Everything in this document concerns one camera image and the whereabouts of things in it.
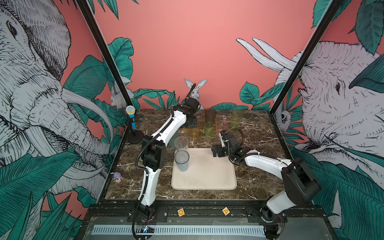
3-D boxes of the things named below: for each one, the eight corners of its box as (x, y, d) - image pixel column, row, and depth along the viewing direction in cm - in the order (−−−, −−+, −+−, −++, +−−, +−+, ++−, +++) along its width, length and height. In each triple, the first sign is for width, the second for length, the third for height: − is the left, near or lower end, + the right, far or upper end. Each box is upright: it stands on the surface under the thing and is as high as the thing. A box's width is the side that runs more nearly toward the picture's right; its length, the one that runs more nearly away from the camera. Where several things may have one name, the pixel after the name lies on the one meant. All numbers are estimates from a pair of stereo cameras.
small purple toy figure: (117, 183, 85) (112, 179, 80) (114, 178, 87) (109, 174, 81) (124, 179, 87) (118, 174, 81) (121, 174, 89) (115, 169, 83)
